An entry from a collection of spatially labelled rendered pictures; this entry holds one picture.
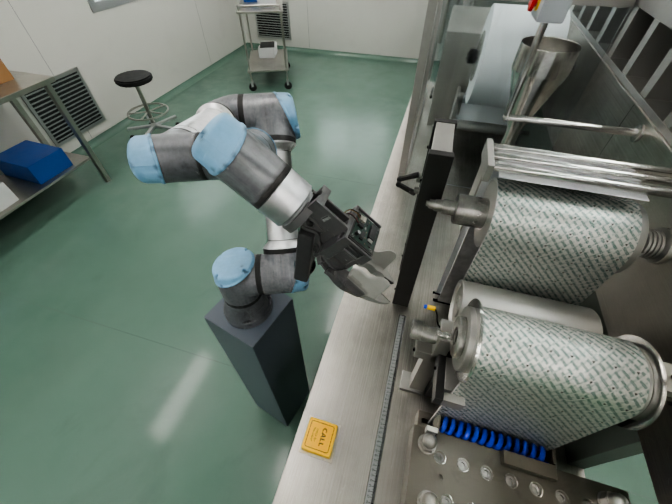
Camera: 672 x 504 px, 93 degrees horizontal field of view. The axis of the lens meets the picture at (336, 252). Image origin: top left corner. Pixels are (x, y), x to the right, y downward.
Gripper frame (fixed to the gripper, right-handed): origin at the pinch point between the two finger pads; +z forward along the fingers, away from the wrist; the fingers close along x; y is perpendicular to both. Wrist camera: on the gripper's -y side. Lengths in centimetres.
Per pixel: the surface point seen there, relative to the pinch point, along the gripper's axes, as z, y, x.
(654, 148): 31, 38, 46
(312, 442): 19.7, -36.4, -18.0
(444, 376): 23.1, -4.0, -3.8
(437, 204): 4.3, 5.7, 23.7
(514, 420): 36.5, 2.2, -6.6
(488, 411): 32.3, -0.5, -6.6
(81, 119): -189, -298, 195
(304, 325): 51, -131, 56
